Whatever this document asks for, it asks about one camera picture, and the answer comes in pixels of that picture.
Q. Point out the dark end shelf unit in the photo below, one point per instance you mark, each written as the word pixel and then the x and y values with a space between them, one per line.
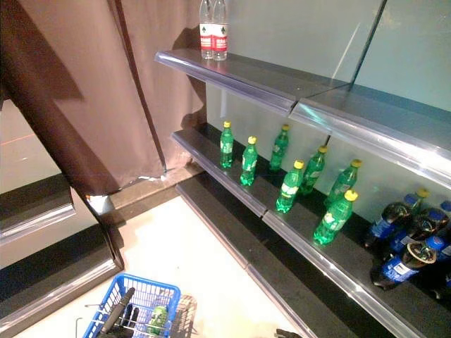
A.
pixel 35 211

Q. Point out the black shelf upright post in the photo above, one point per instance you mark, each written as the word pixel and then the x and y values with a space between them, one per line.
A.
pixel 370 42

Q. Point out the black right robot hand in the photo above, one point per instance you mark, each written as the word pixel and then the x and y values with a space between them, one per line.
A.
pixel 283 333

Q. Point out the brown fabric curtain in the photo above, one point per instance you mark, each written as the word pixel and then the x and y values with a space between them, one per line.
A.
pixel 105 70

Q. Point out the blue plastic shopping basket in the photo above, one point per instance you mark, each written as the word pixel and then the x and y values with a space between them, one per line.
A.
pixel 151 280

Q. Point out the silver tape strip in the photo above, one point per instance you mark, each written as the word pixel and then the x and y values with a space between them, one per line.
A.
pixel 151 177

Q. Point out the green Sprite bottle yellow cap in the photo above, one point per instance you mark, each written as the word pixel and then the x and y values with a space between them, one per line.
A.
pixel 278 151
pixel 331 222
pixel 341 184
pixel 226 148
pixel 248 165
pixel 289 190
pixel 311 172
pixel 421 197

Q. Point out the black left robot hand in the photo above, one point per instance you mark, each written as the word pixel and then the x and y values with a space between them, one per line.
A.
pixel 118 310

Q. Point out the dark shelf board clear strip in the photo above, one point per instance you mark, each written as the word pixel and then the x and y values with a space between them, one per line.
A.
pixel 387 116
pixel 246 77
pixel 225 218
pixel 352 260
pixel 201 151
pixel 299 281

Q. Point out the clear water bottle red label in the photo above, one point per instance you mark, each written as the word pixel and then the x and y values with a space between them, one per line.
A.
pixel 220 35
pixel 206 35

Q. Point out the green drink bottle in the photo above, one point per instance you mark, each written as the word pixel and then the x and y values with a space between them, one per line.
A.
pixel 157 318

